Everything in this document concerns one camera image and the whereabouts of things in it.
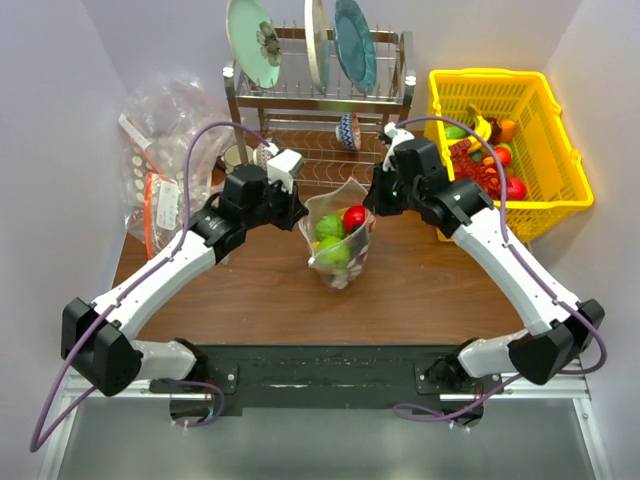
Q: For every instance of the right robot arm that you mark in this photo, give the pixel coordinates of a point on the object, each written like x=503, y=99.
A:
x=557, y=325

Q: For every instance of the pile of clear bags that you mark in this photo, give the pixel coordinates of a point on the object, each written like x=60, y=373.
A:
x=158, y=121

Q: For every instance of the cream enamel mug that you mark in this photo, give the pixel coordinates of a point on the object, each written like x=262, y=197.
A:
x=232, y=157

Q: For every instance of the aluminium frame rail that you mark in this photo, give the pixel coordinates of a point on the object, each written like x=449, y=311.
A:
x=157, y=436

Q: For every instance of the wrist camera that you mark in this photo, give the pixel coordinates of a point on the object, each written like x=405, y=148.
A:
x=393, y=136
x=283, y=168

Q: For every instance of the mint green floral plate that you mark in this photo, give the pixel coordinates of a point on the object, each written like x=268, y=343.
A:
x=254, y=42

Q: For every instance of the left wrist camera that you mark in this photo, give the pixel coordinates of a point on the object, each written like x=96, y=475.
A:
x=283, y=168

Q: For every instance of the yellow toy banana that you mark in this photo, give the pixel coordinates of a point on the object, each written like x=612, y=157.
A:
x=482, y=127

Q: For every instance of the green toy fruit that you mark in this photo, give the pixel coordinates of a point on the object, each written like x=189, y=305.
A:
x=455, y=133

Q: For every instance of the grey patterned bowl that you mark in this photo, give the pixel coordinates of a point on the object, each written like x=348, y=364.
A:
x=261, y=155

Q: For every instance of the teal blue plate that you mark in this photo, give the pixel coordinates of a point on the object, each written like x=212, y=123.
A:
x=354, y=46

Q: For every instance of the green toy lime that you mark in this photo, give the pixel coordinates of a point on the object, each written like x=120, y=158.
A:
x=329, y=226

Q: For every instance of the green toy apple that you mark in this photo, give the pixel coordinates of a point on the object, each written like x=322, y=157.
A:
x=333, y=253

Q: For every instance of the orange toy fruit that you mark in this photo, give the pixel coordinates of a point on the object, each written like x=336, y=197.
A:
x=508, y=130

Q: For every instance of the red toy apple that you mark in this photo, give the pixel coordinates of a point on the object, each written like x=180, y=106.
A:
x=353, y=218

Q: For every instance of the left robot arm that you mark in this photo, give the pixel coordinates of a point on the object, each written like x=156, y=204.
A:
x=99, y=339

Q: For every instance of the yellow plastic basket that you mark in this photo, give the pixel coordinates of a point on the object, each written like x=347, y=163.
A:
x=546, y=181

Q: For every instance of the orange zipper bag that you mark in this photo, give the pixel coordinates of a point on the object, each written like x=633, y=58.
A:
x=157, y=208

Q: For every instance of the blue patterned bowl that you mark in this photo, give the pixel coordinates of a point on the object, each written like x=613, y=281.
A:
x=348, y=131

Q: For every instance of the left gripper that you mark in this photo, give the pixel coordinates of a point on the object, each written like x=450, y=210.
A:
x=294, y=209

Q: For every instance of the beige rimmed plate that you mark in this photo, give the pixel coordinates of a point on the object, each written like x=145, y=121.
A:
x=317, y=43

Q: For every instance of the metal dish rack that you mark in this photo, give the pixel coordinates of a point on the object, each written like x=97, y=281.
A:
x=295, y=115

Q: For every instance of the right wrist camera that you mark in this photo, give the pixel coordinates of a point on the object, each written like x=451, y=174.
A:
x=393, y=136

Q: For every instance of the clear zip top bag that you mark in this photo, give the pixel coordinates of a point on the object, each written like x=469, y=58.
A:
x=335, y=203

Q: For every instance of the dark toy plum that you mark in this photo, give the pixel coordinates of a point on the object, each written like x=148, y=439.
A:
x=496, y=129

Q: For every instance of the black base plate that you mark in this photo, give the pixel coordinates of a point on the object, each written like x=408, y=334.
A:
x=327, y=377

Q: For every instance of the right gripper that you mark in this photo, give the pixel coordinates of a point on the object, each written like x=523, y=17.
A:
x=375, y=200

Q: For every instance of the red toy lobster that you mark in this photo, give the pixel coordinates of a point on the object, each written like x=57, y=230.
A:
x=485, y=175

